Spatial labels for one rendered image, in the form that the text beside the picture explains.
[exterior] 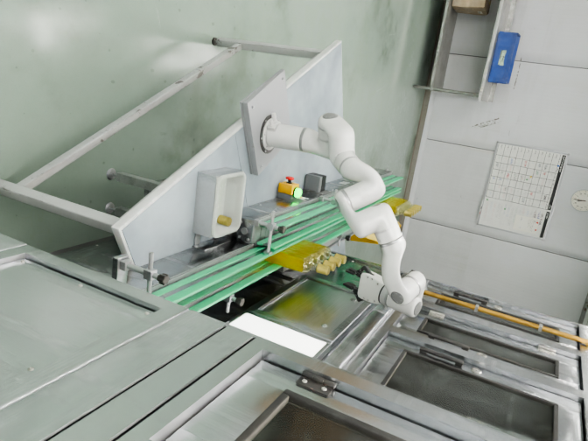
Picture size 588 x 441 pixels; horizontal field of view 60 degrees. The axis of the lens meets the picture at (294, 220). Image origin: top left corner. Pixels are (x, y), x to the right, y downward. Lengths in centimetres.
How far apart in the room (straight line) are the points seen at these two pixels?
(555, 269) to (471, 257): 110
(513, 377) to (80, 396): 145
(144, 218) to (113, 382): 87
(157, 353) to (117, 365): 7
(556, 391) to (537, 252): 595
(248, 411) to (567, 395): 131
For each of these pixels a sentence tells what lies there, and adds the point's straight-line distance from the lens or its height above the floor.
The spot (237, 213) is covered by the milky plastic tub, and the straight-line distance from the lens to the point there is 191.
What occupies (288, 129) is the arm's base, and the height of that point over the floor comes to 88.
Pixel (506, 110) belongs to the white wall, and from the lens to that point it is 761.
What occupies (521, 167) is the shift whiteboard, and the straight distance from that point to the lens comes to 762.
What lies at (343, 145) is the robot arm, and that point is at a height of 115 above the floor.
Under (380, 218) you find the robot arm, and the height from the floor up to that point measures 136.
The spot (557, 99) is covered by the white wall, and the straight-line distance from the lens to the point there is 758.
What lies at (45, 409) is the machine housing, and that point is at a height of 128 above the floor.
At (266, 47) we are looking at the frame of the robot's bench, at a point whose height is 35.
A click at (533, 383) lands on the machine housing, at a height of 193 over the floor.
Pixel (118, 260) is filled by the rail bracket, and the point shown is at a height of 86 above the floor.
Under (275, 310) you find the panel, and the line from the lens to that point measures 189.
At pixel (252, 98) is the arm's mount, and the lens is 194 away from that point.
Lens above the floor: 180
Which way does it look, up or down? 24 degrees down
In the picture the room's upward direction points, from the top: 106 degrees clockwise
